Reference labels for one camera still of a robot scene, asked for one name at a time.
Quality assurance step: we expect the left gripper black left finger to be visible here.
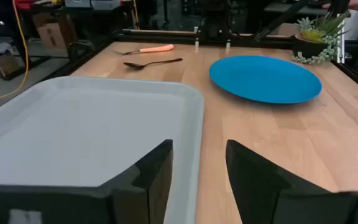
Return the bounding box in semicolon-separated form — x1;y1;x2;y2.
0;139;174;224

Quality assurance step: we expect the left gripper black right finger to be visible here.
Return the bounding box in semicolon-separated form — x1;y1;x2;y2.
225;139;358;224

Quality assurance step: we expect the blue plate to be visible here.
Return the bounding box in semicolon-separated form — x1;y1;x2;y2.
208;55;323;105

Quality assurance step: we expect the black spoon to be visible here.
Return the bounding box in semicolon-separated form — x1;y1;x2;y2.
122;57;183;70

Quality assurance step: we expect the fork with orange handle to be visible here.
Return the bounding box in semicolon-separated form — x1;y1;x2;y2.
112;44;175;57

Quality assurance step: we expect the white plastic tray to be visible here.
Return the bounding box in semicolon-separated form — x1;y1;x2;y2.
0;75;205;224

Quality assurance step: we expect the small brown box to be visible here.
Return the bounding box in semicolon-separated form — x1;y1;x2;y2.
0;49;22;81

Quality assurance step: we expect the succulent plant in black pot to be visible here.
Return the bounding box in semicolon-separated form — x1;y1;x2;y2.
291;10;352;65

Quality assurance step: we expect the cardboard box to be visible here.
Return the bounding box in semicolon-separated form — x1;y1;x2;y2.
32;12;78;50

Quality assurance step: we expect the yellow cable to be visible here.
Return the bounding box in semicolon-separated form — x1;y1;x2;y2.
0;0;30;105
132;0;140;30

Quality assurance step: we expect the black diagonal frame strut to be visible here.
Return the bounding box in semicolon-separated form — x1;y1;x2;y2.
255;0;310;42

